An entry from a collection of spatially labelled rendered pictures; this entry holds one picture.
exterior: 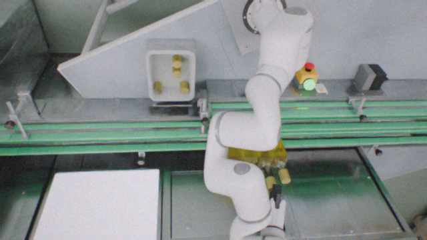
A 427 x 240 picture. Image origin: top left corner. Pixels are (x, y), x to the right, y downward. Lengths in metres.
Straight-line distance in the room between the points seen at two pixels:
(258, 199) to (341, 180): 0.80
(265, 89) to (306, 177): 0.78
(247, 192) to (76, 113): 0.83
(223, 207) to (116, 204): 0.39
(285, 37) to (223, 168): 0.33
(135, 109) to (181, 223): 0.48
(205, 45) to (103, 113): 0.48
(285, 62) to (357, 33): 0.64
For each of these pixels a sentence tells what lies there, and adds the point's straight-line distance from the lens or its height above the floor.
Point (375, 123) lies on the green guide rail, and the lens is 1.44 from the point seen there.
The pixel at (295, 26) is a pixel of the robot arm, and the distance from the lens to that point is 0.77.
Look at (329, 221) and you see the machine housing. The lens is 1.31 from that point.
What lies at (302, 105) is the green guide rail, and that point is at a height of 0.91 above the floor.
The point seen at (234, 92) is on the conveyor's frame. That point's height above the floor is 0.84.
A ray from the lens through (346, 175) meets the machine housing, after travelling 1.48.
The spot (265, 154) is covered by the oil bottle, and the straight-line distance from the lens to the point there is 1.16.
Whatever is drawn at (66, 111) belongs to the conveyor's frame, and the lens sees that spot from 1.32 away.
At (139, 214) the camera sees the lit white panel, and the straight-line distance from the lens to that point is 1.17.
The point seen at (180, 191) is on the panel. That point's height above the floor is 1.10.
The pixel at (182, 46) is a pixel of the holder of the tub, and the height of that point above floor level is 0.80.
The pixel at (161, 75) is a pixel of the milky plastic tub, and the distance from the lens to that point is 1.22.
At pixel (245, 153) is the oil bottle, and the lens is 1.15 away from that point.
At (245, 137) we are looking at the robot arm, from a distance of 0.67.
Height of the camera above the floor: 1.77
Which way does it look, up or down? 46 degrees down
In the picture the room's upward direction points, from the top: 172 degrees clockwise
